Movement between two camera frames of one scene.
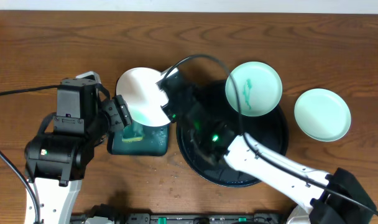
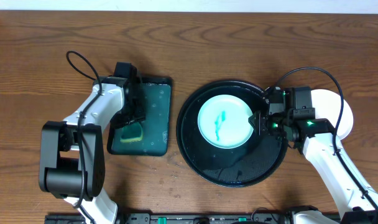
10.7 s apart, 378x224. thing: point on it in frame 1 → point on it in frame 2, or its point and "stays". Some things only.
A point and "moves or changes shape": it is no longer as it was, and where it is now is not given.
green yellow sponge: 133,132 stays
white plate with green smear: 143,96 → 327,105
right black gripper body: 196,91 → 271,124
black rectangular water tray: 155,142 stays
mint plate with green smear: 259,86 moves or changes shape
